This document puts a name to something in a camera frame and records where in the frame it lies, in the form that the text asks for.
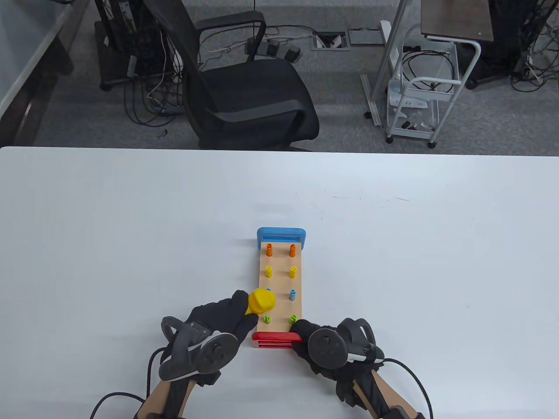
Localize black cable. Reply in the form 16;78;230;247
90;347;171;419
382;358;434;419

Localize grey floor plate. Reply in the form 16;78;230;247
348;28;385;45

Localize black equipment rack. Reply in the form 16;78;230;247
94;0;184;91

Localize person's right hand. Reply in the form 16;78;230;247
290;319;387;409

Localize black hand controller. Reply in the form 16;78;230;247
158;316;240;381
307;318;386;370

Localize black office chair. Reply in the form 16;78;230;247
142;0;320;151

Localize person's left forearm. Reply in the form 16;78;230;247
133;380;197;419

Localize person's right forearm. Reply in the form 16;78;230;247
349;371;424;419

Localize grey side table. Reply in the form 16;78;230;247
0;0;90;147

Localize rainbow hammer bench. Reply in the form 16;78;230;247
252;227;308;350

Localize aluminium frame post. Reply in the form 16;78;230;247
360;0;413;127

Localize black power adapters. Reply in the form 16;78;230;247
245;37;303;64

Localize person's left hand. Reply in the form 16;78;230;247
159;289;258;387

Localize black equipment stand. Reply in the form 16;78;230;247
465;0;559;92

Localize brown top desk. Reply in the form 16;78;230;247
421;0;494;42

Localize white rolling cart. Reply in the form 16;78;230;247
384;37;482;149

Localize metal floor socket box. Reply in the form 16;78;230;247
311;31;351;52

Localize yellow toy hammer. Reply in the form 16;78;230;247
247;288;276;316

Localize tangle of floor cables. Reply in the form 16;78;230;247
122;31;188;128

